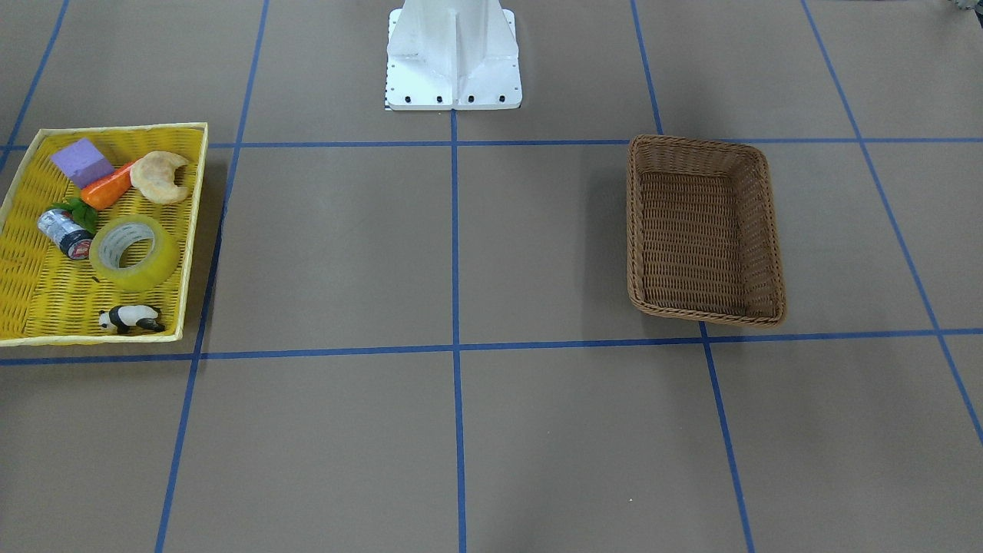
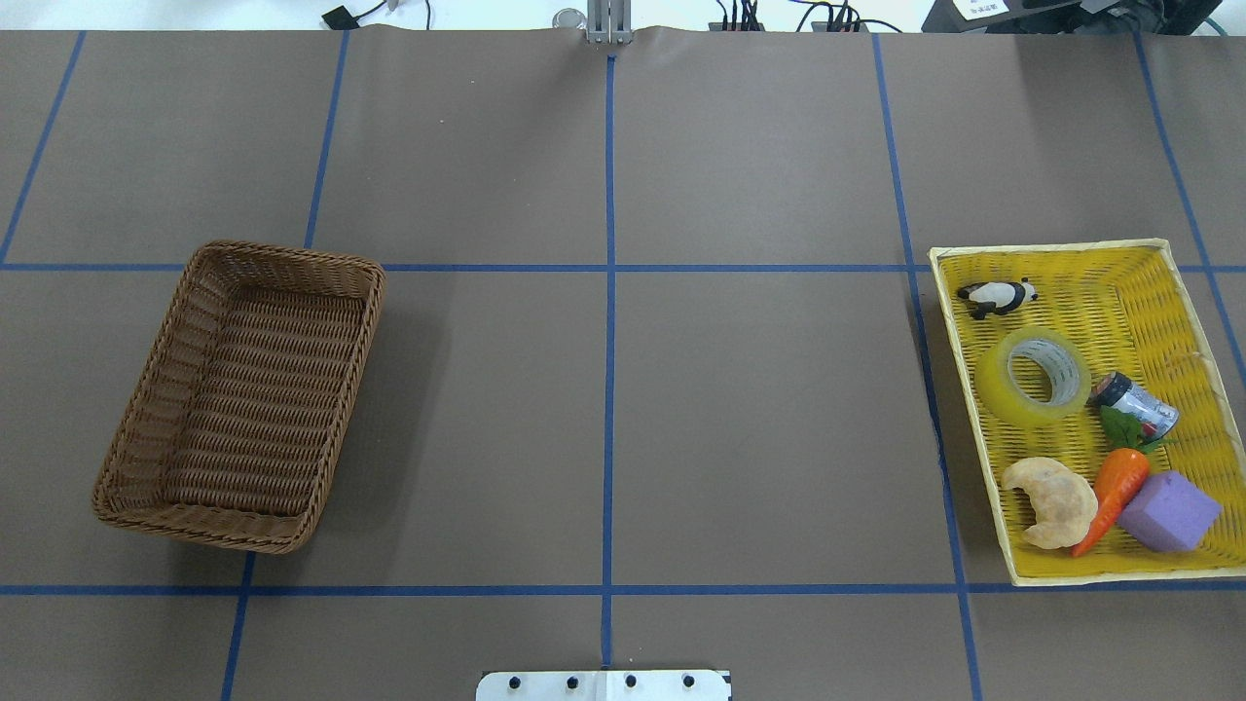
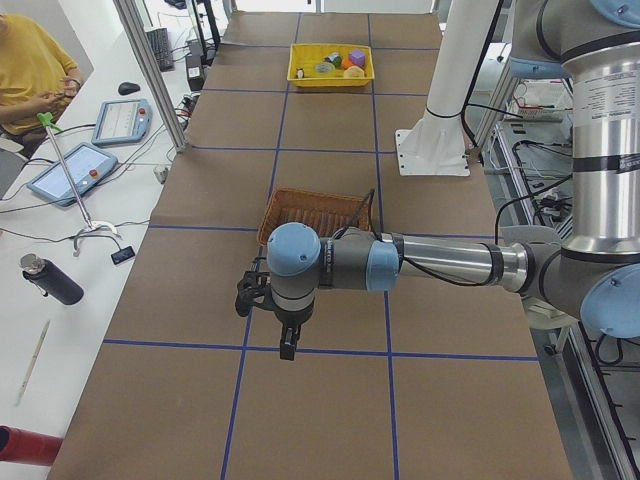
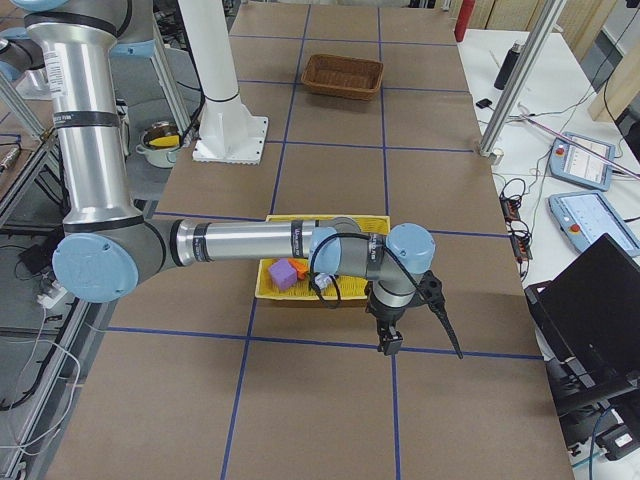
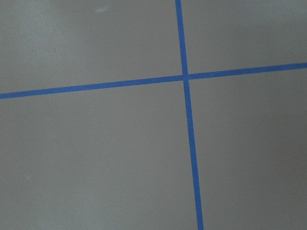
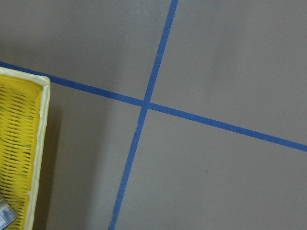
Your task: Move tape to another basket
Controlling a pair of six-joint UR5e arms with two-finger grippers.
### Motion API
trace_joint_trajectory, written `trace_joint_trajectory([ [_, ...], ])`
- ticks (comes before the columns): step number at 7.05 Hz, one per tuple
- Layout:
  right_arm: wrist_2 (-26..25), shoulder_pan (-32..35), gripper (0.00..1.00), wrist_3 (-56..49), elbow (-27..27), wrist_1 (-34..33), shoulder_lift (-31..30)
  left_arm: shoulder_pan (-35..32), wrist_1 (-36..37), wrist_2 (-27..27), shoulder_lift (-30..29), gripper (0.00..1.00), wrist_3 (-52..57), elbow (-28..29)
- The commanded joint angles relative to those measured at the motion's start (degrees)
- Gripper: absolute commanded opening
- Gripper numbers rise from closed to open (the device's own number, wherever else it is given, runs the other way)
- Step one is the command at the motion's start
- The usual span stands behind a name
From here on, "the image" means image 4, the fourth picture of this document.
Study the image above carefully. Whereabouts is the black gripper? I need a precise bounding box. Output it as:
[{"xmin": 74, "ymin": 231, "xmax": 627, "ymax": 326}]
[{"xmin": 365, "ymin": 282, "xmax": 405, "ymax": 355}]

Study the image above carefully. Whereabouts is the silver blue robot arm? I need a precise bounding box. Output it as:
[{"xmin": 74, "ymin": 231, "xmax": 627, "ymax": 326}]
[{"xmin": 21, "ymin": 1, "xmax": 446, "ymax": 355}]

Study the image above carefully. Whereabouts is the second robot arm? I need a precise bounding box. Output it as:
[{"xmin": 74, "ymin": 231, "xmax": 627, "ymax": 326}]
[{"xmin": 1, "ymin": 27, "xmax": 45, "ymax": 82}]

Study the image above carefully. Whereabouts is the yellow woven basket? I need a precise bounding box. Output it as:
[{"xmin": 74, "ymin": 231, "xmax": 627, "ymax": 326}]
[{"xmin": 255, "ymin": 214, "xmax": 391, "ymax": 301}]

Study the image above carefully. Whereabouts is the brown wicker basket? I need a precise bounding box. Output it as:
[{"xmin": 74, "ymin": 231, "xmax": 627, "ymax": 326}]
[{"xmin": 301, "ymin": 54, "xmax": 384, "ymax": 101}]

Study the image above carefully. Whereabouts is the small glass jar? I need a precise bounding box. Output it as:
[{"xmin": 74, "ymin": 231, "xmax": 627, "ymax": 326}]
[{"xmin": 310, "ymin": 273, "xmax": 333, "ymax": 292}]

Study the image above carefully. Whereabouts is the orange toy carrot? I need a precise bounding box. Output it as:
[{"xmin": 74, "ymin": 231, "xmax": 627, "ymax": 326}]
[{"xmin": 289, "ymin": 259, "xmax": 308, "ymax": 280}]

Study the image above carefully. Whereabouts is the purple foam cube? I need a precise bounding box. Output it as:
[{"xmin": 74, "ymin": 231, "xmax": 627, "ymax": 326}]
[{"xmin": 268, "ymin": 259, "xmax": 298, "ymax": 291}]

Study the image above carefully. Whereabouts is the black laptop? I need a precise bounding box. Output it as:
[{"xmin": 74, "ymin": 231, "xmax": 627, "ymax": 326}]
[{"xmin": 534, "ymin": 234, "xmax": 639, "ymax": 375}]

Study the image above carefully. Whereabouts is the lower teach pendant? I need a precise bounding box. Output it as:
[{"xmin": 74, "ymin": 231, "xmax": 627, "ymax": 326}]
[{"xmin": 548, "ymin": 191, "xmax": 639, "ymax": 257}]

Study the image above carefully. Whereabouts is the teach pendant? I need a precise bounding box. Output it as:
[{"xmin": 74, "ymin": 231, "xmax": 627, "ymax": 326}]
[
  {"xmin": 549, "ymin": 132, "xmax": 616, "ymax": 191},
  {"xmin": 548, "ymin": 191, "xmax": 639, "ymax": 257}
]

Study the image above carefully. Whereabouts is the upper teach pendant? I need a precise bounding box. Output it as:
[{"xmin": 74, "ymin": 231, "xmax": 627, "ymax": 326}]
[{"xmin": 549, "ymin": 132, "xmax": 616, "ymax": 191}]

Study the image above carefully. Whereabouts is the small black device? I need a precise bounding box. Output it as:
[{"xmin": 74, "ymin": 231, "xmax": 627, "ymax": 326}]
[{"xmin": 476, "ymin": 98, "xmax": 492, "ymax": 109}]

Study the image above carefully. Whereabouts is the white cooking pot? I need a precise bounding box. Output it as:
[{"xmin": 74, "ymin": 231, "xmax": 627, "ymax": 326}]
[{"xmin": 135, "ymin": 121, "xmax": 181, "ymax": 169}]

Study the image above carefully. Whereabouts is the black water bottle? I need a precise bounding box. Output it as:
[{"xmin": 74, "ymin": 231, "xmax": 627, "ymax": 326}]
[{"xmin": 494, "ymin": 42, "xmax": 524, "ymax": 90}]

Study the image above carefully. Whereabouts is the white power strip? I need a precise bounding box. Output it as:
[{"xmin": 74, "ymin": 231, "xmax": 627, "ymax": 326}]
[{"xmin": 36, "ymin": 281, "xmax": 68, "ymax": 310}]

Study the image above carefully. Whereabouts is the red fire extinguisher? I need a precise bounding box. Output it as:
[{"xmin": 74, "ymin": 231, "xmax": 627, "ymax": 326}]
[{"xmin": 454, "ymin": 0, "xmax": 476, "ymax": 42}]

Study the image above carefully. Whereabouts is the black power adapter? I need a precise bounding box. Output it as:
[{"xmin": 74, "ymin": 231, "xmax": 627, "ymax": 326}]
[{"xmin": 18, "ymin": 245, "xmax": 51, "ymax": 274}]

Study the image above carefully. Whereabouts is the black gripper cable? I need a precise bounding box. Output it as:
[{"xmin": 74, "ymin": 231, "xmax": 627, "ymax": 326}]
[{"xmin": 307, "ymin": 230, "xmax": 464, "ymax": 360}]

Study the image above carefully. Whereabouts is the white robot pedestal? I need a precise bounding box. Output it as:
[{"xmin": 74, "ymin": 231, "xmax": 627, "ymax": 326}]
[{"xmin": 179, "ymin": 0, "xmax": 269, "ymax": 165}]

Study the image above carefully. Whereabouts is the aluminium frame post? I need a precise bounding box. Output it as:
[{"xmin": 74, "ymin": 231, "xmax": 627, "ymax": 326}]
[{"xmin": 478, "ymin": 0, "xmax": 567, "ymax": 165}]

